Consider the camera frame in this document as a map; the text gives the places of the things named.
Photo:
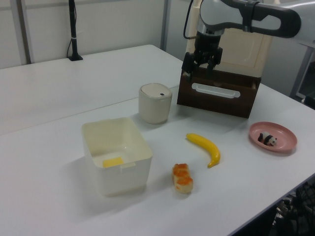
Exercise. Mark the black mesh chair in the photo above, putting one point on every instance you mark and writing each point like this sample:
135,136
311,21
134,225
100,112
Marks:
297,211

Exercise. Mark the white plastic box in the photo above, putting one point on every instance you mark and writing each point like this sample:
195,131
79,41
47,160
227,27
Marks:
118,177

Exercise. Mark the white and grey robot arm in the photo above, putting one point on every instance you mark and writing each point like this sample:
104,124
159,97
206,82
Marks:
265,14

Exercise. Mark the pink plate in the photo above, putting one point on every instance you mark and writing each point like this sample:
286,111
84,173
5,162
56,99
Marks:
283,134

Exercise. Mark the dark brown wooden drawer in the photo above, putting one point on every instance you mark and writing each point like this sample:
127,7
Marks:
216,104

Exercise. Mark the yellow banana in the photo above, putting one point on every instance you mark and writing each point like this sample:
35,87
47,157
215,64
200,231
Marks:
206,146

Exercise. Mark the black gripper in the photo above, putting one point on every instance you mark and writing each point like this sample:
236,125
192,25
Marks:
208,43

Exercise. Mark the white lidded trash bin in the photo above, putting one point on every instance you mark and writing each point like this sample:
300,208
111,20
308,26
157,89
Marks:
153,108

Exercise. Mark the black camera pole with base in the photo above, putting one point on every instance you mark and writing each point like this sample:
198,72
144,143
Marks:
73,29

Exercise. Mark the cream plastic storage cabinet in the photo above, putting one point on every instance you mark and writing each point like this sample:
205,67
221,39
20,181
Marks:
246,51

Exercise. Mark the yellow cube block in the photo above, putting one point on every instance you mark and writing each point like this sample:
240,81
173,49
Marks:
112,162

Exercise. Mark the panda toy figure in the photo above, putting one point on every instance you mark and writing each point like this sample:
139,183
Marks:
268,139

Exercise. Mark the orange glazed bread toy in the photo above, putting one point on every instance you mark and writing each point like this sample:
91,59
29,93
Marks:
182,178

